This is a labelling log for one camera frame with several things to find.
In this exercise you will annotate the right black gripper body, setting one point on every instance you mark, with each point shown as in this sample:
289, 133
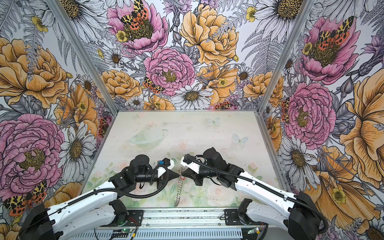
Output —
204, 174

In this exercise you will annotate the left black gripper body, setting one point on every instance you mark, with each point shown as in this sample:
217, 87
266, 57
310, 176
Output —
151, 175

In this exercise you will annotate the silver metal keyring plate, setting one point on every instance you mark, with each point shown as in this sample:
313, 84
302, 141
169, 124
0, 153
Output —
179, 189

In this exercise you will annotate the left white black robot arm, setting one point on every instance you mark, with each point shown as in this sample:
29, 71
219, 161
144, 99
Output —
101, 206

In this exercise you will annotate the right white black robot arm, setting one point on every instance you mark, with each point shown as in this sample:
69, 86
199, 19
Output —
296, 214

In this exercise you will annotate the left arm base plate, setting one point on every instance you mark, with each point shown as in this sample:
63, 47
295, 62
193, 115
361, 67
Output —
130, 218

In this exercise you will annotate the aluminium front rail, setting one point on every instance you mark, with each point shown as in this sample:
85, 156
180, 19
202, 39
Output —
163, 218

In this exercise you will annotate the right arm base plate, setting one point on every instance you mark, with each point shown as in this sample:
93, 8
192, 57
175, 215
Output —
232, 218

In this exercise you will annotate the white perforated cable duct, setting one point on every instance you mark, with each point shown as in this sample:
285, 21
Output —
165, 234

